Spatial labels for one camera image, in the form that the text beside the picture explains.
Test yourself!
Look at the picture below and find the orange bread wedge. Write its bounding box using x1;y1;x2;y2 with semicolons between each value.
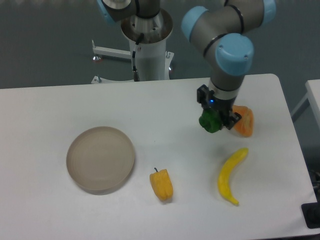
232;105;255;137

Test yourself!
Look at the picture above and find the green bell pepper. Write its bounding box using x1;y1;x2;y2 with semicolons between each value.
198;108;223;134

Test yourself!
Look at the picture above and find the yellow banana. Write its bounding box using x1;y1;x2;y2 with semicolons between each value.
217;147;249;206

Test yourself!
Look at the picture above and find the white side table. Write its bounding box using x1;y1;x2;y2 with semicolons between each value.
290;79;320;126

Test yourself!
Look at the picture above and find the yellow bell pepper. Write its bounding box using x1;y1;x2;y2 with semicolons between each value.
149;167;174;202

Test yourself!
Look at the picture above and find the black clamp at table edge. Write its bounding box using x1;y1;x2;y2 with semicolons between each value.
301;202;320;229

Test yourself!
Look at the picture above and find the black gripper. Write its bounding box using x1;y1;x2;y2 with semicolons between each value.
196;84;242;130

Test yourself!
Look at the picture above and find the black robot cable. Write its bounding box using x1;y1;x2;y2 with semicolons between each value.
131;32;145;82

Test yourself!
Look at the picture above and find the beige round plate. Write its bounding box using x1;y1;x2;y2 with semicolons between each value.
66;126;135;195

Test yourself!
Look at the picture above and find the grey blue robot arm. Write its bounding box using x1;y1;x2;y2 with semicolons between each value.
97;0;276;133

